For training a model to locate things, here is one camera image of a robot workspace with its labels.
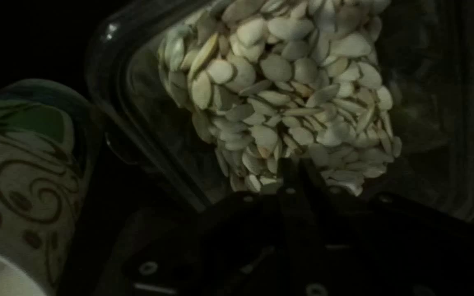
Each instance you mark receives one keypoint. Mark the patterned paper cup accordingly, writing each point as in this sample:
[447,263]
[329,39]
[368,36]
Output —
[23,186]

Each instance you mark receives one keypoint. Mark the clear plastic seed container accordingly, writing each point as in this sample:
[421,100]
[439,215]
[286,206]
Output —
[138,120]

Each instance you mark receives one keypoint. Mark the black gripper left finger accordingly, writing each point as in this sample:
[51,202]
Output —
[289,219]

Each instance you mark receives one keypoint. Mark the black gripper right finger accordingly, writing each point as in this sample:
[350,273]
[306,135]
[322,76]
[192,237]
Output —
[316,219]

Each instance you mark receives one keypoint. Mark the pile of white seeds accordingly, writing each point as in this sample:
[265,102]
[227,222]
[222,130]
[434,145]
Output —
[286,82]

